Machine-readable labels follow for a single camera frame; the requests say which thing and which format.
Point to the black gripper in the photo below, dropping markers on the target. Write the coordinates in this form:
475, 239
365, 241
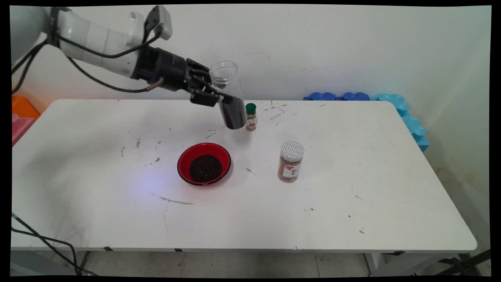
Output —
162, 70

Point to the tall clear jar black seeds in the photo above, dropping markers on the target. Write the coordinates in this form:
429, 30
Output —
235, 117

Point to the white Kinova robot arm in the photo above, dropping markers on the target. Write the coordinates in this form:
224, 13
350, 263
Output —
98, 39

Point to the small spice bottle green cap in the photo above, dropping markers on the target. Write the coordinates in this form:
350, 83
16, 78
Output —
251, 117

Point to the black seed pile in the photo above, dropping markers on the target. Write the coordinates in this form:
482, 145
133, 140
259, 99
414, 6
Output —
205, 168

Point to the red bowl black rim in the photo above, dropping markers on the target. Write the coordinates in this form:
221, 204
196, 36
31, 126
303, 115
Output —
183, 166

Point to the brown spice jar white lid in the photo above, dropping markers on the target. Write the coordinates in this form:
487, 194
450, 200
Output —
290, 164

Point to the dark blue foam mat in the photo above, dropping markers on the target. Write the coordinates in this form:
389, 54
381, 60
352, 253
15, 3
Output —
355, 96
321, 96

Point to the orange box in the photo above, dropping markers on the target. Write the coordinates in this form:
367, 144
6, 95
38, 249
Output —
23, 109

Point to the pink box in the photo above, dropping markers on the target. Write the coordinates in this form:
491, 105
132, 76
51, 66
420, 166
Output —
19, 129

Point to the cyan foam mat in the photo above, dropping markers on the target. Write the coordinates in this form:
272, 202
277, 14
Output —
407, 117

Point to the white table leg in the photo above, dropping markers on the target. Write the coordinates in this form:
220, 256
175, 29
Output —
373, 262
80, 261

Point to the black stand leg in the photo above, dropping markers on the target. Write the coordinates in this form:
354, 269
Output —
465, 262

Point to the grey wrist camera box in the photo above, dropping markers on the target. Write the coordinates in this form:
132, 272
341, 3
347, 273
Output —
162, 21

